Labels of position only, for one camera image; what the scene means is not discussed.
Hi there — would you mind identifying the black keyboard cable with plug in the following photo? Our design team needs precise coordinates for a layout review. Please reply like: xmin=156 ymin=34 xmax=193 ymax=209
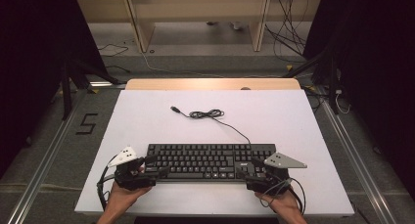
xmin=169 ymin=105 xmax=253 ymax=146

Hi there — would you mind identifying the white looped cable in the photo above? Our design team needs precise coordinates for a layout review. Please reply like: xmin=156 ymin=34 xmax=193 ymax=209
xmin=334 ymin=88 xmax=352 ymax=115

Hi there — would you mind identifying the black tripod stand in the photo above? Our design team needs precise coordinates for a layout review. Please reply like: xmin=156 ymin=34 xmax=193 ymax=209
xmin=60 ymin=53 xmax=122 ymax=121
xmin=281 ymin=47 xmax=341 ymax=116

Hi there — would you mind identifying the person's right hand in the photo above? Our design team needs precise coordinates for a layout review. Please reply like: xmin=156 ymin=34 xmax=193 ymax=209
xmin=254 ymin=184 xmax=300 ymax=215

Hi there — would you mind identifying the white board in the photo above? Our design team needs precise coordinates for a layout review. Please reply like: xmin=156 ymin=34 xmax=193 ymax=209
xmin=73 ymin=89 xmax=355 ymax=218

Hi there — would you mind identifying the person's left hand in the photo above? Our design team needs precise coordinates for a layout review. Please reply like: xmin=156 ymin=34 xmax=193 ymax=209
xmin=108 ymin=166 xmax=153 ymax=209

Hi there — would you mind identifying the black floor cable loop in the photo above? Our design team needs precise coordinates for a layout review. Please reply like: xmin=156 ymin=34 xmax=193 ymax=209
xmin=97 ymin=42 xmax=130 ymax=58

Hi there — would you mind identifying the light wooden shelf unit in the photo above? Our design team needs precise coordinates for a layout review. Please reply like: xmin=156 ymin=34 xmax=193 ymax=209
xmin=75 ymin=0 xmax=324 ymax=54

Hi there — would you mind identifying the bundle of black hanging cables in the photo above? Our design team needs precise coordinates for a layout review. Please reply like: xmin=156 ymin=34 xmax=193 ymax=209
xmin=263 ymin=0 xmax=310 ymax=64

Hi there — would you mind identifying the short aluminium rail piece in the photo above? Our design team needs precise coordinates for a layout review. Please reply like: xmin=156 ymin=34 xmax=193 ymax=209
xmin=89 ymin=80 xmax=127 ymax=89

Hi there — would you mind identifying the black computer keyboard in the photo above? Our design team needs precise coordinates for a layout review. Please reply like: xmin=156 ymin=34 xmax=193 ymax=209
xmin=144 ymin=143 xmax=279 ymax=183

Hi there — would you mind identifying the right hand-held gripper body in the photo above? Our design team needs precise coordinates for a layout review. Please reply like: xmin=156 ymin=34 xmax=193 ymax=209
xmin=244 ymin=152 xmax=308 ymax=196

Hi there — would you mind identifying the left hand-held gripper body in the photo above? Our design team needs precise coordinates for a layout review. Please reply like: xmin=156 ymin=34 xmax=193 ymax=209
xmin=107 ymin=146 xmax=158 ymax=192

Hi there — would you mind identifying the long aluminium floor rail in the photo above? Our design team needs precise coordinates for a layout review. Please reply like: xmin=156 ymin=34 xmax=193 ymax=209
xmin=316 ymin=86 xmax=398 ymax=224
xmin=5 ymin=89 xmax=90 ymax=224

